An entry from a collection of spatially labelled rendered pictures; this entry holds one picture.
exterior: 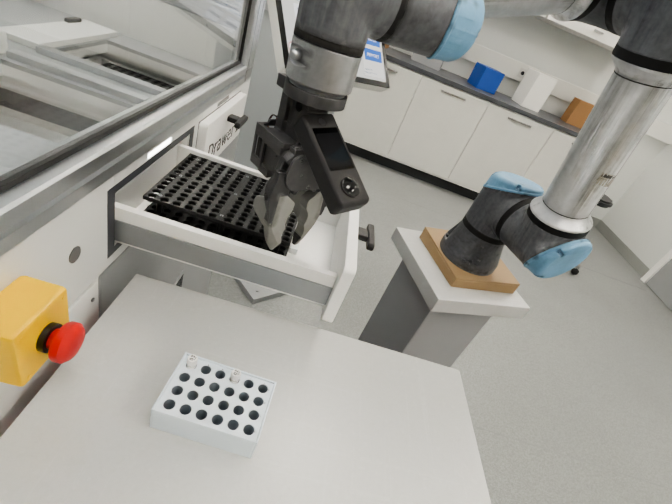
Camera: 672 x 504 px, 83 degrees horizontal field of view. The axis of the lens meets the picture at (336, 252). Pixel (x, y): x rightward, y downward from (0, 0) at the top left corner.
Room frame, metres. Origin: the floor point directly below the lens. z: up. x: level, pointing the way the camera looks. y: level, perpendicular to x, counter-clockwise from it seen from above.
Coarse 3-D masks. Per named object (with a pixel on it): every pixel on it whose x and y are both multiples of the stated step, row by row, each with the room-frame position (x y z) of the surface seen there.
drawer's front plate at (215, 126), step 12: (240, 96) 0.94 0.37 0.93; (228, 108) 0.83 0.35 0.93; (240, 108) 0.94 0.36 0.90; (204, 120) 0.71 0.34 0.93; (216, 120) 0.75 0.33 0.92; (204, 132) 0.70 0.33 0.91; (216, 132) 0.76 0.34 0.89; (204, 144) 0.70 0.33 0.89; (216, 144) 0.78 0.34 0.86; (228, 144) 0.89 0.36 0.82
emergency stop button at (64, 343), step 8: (64, 328) 0.21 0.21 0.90; (72, 328) 0.21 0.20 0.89; (80, 328) 0.22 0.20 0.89; (56, 336) 0.20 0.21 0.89; (64, 336) 0.20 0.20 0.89; (72, 336) 0.21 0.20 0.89; (80, 336) 0.22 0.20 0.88; (48, 344) 0.20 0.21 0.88; (56, 344) 0.19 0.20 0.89; (64, 344) 0.20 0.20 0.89; (72, 344) 0.20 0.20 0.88; (80, 344) 0.22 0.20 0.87; (48, 352) 0.19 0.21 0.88; (56, 352) 0.19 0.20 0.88; (64, 352) 0.20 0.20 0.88; (72, 352) 0.20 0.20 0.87; (56, 360) 0.19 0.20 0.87; (64, 360) 0.19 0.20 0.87
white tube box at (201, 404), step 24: (168, 384) 0.26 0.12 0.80; (192, 384) 0.27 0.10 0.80; (216, 384) 0.28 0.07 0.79; (240, 384) 0.29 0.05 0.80; (264, 384) 0.31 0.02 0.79; (168, 408) 0.24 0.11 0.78; (192, 408) 0.24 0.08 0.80; (216, 408) 0.25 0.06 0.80; (240, 408) 0.27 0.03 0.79; (264, 408) 0.28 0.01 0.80; (168, 432) 0.22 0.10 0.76; (192, 432) 0.23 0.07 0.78; (216, 432) 0.23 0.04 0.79; (240, 432) 0.24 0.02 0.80
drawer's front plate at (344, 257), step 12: (348, 216) 0.59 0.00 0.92; (336, 228) 0.68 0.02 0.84; (348, 228) 0.54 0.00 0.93; (336, 240) 0.61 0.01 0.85; (348, 240) 0.50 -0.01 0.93; (336, 252) 0.55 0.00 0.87; (348, 252) 0.47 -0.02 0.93; (336, 264) 0.50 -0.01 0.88; (348, 264) 0.44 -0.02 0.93; (348, 276) 0.43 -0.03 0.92; (336, 288) 0.43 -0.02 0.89; (348, 288) 0.43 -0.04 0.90; (336, 300) 0.43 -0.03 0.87; (324, 312) 0.43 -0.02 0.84; (336, 312) 0.43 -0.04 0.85
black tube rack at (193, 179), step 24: (192, 168) 0.57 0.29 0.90; (216, 168) 0.60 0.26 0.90; (168, 192) 0.47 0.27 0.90; (192, 192) 0.50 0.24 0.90; (216, 192) 0.57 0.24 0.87; (240, 192) 0.56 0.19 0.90; (168, 216) 0.46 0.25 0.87; (192, 216) 0.48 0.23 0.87; (216, 216) 0.47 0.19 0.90; (240, 216) 0.49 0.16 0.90; (240, 240) 0.47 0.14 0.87; (264, 240) 0.50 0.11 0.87
